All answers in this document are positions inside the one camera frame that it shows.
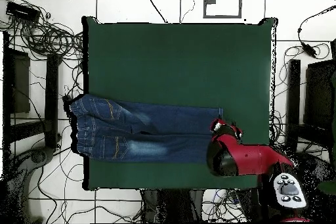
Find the blue denim jeans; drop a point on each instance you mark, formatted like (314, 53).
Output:
(157, 124)

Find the dark green table cloth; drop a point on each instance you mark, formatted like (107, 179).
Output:
(170, 63)

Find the green object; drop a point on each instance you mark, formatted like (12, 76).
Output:
(328, 187)

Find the black power strip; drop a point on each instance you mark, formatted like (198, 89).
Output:
(66, 99)

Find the grey chair base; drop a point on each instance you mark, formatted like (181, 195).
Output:
(39, 155)

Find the black electronics box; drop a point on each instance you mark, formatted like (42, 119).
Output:
(22, 11)

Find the black stand frame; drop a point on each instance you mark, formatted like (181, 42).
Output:
(293, 103)
(51, 90)

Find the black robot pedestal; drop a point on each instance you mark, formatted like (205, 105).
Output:
(173, 205)

